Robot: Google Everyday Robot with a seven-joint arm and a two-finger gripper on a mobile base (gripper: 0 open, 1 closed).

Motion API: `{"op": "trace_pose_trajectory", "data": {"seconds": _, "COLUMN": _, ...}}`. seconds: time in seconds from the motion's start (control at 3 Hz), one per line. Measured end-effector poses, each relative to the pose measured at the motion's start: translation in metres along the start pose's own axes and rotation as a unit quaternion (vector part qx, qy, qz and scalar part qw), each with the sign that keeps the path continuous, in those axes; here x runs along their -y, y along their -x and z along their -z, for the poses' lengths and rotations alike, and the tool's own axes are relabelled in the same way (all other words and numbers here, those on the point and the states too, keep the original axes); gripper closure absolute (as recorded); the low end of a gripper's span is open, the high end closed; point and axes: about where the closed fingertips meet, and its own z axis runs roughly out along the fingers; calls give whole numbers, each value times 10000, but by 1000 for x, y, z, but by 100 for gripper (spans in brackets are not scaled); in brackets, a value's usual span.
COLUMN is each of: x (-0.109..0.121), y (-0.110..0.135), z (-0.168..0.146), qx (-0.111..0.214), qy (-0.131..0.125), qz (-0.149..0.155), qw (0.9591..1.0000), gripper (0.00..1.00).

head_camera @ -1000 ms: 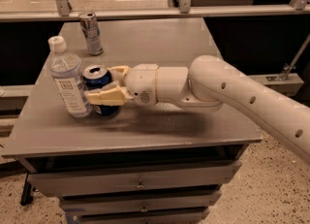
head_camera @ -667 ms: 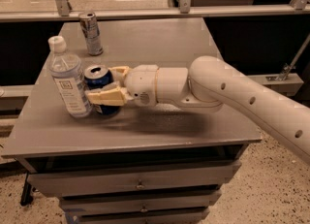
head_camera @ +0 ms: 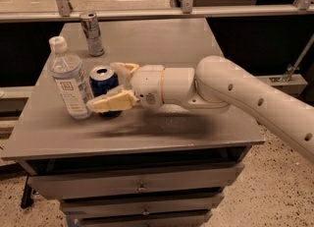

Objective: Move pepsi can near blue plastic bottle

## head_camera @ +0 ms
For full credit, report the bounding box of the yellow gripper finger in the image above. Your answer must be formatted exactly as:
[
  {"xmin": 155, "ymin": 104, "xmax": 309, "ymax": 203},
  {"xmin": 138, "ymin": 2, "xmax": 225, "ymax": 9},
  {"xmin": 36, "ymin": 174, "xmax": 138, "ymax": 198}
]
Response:
[
  {"xmin": 86, "ymin": 89, "xmax": 138, "ymax": 113},
  {"xmin": 110, "ymin": 62, "xmax": 139, "ymax": 87}
]

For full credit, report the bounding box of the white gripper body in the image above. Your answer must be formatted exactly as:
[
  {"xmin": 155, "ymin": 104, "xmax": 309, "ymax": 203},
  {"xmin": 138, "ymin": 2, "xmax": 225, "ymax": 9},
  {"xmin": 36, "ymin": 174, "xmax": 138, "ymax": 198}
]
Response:
[{"xmin": 131, "ymin": 65, "xmax": 164, "ymax": 108}]

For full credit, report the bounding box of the blue pepsi can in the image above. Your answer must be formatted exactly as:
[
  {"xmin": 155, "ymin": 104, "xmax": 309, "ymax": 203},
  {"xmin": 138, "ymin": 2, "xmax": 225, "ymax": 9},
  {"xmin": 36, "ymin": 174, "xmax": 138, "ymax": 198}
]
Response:
[{"xmin": 88, "ymin": 65, "xmax": 123, "ymax": 119}]

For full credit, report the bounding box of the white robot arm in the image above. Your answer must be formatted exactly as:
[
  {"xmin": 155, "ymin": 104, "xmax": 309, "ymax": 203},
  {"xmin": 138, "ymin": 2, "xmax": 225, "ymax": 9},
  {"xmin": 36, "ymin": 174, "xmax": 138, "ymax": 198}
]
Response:
[{"xmin": 87, "ymin": 55, "xmax": 314, "ymax": 162}]

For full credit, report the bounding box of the clear plastic water bottle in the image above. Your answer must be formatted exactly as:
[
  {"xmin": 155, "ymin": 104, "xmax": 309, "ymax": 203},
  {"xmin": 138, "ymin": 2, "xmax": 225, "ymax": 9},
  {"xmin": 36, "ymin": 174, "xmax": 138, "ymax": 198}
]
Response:
[{"xmin": 49, "ymin": 36, "xmax": 92, "ymax": 120}]

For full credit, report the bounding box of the silver energy drink can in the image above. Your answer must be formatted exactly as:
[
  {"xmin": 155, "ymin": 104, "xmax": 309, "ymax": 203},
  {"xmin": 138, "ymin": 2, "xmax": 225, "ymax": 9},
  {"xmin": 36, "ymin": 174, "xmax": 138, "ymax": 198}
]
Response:
[{"xmin": 79, "ymin": 12, "xmax": 105, "ymax": 57}]

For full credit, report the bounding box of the grey drawer cabinet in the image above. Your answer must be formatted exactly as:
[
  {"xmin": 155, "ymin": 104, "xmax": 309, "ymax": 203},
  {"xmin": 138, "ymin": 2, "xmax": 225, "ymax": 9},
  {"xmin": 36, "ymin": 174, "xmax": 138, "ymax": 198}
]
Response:
[{"xmin": 0, "ymin": 18, "xmax": 265, "ymax": 227}]

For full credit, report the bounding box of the top grey drawer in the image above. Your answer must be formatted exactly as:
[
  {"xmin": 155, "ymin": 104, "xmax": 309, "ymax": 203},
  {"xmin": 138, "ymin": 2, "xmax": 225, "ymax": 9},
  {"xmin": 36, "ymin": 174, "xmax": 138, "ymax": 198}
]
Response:
[{"xmin": 28, "ymin": 162, "xmax": 244, "ymax": 199}]

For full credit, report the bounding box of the grey drawer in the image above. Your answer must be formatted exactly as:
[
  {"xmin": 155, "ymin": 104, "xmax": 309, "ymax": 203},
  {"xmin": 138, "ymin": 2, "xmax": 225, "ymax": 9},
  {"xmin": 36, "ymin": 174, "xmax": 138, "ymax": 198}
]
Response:
[
  {"xmin": 67, "ymin": 209, "xmax": 212, "ymax": 227},
  {"xmin": 61, "ymin": 191, "xmax": 224, "ymax": 218},
  {"xmin": 28, "ymin": 162, "xmax": 244, "ymax": 199}
]

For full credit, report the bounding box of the middle grey drawer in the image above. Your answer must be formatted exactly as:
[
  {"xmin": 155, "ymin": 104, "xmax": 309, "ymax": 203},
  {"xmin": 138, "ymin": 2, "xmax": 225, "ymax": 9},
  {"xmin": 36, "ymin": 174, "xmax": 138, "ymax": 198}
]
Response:
[{"xmin": 61, "ymin": 191, "xmax": 224, "ymax": 218}]

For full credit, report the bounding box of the bottom grey drawer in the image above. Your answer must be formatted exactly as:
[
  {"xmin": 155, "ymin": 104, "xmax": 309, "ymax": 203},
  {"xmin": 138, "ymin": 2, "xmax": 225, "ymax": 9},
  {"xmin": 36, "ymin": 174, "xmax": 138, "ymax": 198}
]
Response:
[{"xmin": 67, "ymin": 209, "xmax": 212, "ymax": 227}]

